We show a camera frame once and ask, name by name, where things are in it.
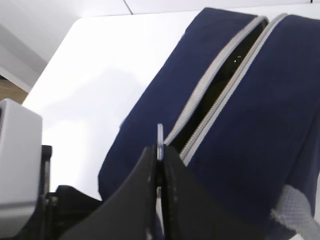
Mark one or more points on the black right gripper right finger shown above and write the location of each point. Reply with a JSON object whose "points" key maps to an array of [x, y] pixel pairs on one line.
{"points": [[191, 213]]}

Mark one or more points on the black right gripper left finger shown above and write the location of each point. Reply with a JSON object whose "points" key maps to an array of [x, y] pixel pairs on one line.
{"points": [[130, 213]]}

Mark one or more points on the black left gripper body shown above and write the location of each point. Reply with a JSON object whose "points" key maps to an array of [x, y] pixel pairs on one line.
{"points": [[56, 211]]}

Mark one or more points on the navy insulated lunch bag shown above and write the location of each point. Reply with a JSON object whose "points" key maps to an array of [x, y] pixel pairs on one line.
{"points": [[239, 100]]}

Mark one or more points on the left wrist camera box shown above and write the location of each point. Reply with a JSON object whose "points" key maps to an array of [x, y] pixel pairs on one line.
{"points": [[20, 161]]}

